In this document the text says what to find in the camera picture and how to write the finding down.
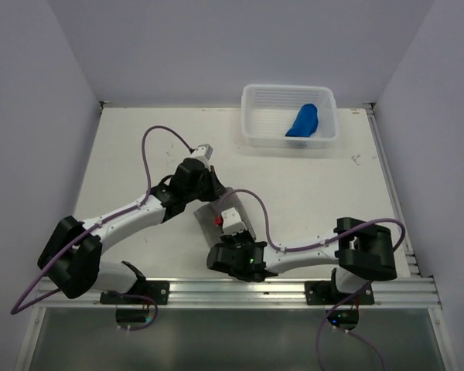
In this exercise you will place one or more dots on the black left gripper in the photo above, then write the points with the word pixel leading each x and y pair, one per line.
pixel 216 188

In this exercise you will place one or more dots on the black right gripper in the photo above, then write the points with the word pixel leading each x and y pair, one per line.
pixel 228 238

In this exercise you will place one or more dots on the grey terry towel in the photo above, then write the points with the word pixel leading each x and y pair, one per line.
pixel 206 213

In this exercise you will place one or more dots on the blue microfiber towel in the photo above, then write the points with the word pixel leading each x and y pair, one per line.
pixel 306 122

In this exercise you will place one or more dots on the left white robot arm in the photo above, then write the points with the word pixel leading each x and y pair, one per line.
pixel 72 257

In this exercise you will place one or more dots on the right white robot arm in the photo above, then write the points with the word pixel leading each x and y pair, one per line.
pixel 362 252

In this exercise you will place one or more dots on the white perforated plastic basket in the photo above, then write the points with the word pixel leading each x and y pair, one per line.
pixel 269 110

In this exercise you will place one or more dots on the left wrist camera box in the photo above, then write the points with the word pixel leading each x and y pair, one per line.
pixel 204 151

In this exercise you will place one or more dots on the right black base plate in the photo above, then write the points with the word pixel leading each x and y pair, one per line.
pixel 325 293

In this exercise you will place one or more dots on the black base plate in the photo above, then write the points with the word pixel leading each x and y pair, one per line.
pixel 325 293
pixel 143 293

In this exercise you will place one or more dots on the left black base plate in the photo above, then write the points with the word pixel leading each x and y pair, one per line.
pixel 143 293

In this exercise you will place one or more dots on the aluminium mounting rail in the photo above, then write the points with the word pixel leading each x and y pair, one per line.
pixel 290 293

